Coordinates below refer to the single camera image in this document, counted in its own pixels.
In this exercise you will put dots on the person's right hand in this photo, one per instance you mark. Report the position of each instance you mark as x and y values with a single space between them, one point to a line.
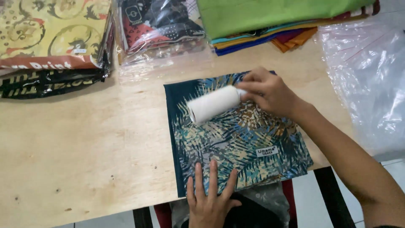
275 95

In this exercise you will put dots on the person's left hand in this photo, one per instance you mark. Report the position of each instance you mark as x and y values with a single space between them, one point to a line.
208 209

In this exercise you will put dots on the person's right fingers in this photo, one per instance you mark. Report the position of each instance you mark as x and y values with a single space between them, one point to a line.
253 85

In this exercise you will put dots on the white lint roller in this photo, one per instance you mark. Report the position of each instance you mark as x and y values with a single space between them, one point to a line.
213 104

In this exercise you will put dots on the blue leaf-print fabric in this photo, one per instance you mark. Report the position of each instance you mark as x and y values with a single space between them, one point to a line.
240 142

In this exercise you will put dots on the stack of folded coloured fabrics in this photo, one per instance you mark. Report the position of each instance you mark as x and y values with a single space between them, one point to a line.
269 15

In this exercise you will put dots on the empty flat clear plastic sleeve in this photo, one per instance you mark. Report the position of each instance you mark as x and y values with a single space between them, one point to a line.
164 68

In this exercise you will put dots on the clear packet of black-red fabric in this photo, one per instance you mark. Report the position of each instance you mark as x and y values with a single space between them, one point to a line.
158 28

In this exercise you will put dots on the large crumpled clear plastic bag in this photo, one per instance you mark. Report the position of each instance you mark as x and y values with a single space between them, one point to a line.
370 88

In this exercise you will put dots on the black table leg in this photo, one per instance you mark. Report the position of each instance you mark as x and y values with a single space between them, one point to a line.
333 199
142 218

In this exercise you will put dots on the black packet with gold print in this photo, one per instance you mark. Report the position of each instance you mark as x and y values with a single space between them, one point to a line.
50 82

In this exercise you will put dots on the yellow batik fabric packet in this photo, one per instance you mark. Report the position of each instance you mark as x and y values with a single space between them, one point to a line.
47 31

